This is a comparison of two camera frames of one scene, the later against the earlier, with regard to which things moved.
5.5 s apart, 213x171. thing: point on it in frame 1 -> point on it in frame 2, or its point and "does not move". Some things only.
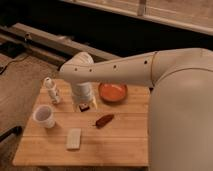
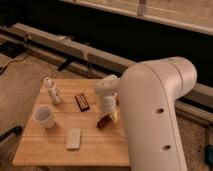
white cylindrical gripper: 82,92 -> 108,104
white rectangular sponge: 73,138 does not move
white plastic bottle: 52,90 does not move
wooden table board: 110,134 does not move
